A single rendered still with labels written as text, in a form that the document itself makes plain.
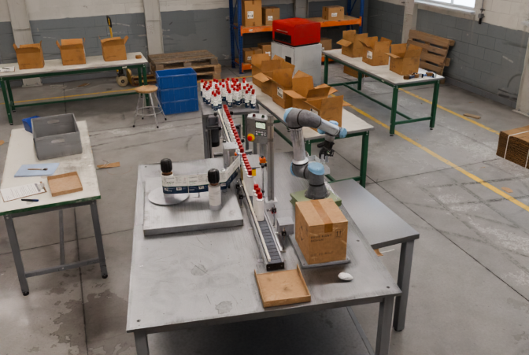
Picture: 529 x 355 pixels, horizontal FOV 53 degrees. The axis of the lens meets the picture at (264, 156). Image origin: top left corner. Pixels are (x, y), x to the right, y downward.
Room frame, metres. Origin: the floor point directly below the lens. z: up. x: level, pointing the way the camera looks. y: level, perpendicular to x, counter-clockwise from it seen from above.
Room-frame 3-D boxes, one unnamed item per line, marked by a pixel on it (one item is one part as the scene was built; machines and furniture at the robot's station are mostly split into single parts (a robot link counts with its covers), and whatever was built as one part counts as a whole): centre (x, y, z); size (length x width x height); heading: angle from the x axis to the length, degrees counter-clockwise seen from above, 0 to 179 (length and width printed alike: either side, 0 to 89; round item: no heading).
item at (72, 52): (8.27, 2.99, 0.96); 0.43 x 0.42 x 0.37; 107
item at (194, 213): (3.47, 0.55, 0.86); 0.80 x 0.67 x 0.05; 10
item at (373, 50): (7.95, -1.68, 0.97); 0.42 x 0.39 x 0.37; 108
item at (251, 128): (3.55, 0.03, 1.38); 0.17 x 0.10 x 0.19; 65
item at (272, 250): (3.43, 0.09, 0.86); 1.65 x 0.08 x 0.04; 10
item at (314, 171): (3.45, -0.37, 1.07); 0.13 x 0.12 x 0.14; 48
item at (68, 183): (3.86, 1.63, 0.82); 0.34 x 0.24 x 0.03; 26
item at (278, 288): (2.45, -0.09, 0.85); 0.30 x 0.26 x 0.04; 10
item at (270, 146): (3.50, -0.04, 1.16); 0.04 x 0.04 x 0.67; 10
